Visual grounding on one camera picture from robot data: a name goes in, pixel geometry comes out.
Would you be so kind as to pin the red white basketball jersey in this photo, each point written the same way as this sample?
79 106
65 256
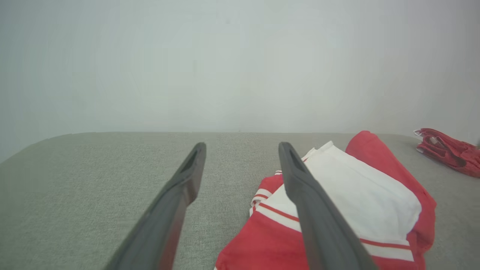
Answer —
375 195

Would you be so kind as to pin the red white-striped shorts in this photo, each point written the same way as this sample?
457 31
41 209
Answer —
453 153

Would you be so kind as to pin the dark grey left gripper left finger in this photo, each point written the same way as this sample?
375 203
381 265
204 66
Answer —
161 232

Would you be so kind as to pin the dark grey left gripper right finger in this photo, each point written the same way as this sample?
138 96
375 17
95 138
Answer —
322 232

